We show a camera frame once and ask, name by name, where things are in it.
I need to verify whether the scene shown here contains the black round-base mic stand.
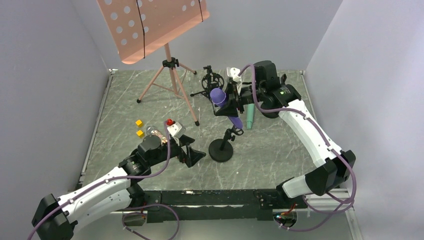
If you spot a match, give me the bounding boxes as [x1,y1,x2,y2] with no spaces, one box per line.
[208,125,244,163]

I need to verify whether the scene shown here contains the purple microphone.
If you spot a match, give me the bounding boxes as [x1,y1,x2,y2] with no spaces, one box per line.
[210,87,243,129]

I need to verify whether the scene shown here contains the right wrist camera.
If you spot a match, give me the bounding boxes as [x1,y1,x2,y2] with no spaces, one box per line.
[226,67,243,85]

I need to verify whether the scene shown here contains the yellow cube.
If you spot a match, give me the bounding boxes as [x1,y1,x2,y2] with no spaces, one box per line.
[136,130,145,138]
[135,119,144,128]

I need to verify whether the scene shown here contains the teal microphone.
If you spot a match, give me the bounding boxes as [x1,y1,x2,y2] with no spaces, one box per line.
[246,103,256,130]

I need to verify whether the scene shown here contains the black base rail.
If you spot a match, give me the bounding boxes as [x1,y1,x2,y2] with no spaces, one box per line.
[124,188,305,223]

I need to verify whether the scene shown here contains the glitter silver microphone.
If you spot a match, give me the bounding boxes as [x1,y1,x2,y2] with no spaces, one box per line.
[146,125,168,144]

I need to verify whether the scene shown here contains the pink music stand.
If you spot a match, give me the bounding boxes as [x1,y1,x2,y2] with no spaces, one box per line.
[97,0,210,126]

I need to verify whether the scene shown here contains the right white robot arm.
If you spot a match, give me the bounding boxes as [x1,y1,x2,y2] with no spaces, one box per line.
[209,60,357,202]

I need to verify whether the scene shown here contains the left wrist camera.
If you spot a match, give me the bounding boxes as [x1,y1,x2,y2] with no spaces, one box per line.
[165,118,186,139]

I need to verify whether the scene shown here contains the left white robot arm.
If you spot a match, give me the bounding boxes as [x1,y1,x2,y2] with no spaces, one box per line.
[28,135,206,240]

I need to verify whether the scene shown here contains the black tripod shock mount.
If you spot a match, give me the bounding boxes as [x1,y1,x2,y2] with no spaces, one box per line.
[190,65,225,112]

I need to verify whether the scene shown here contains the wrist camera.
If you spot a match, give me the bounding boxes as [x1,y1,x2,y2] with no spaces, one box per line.
[226,67,243,85]
[165,118,186,139]

